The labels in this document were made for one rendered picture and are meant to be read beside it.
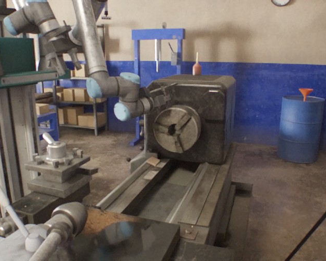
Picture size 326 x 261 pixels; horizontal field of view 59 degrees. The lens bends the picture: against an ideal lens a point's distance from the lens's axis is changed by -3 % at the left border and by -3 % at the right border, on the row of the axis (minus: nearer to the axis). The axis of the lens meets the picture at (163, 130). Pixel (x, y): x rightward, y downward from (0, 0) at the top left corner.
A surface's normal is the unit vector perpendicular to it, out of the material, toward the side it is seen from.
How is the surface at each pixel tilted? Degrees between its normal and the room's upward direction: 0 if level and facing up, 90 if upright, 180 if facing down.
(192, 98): 90
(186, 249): 0
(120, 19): 90
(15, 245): 0
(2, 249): 0
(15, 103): 90
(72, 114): 90
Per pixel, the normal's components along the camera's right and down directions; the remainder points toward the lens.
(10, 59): 0.89, 0.12
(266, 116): -0.33, 0.25
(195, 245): 0.00, -0.97
